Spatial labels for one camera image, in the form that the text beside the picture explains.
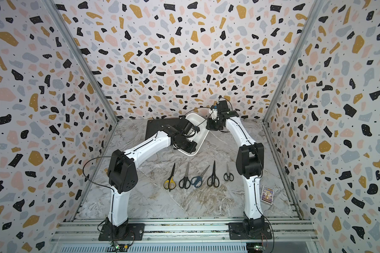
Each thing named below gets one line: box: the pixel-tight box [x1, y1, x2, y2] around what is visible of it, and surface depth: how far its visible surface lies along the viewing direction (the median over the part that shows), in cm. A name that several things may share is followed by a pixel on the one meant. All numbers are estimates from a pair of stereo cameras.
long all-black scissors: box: [206, 160, 220, 188], surface depth 92 cm
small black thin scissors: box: [223, 163, 235, 182], surface depth 94 cm
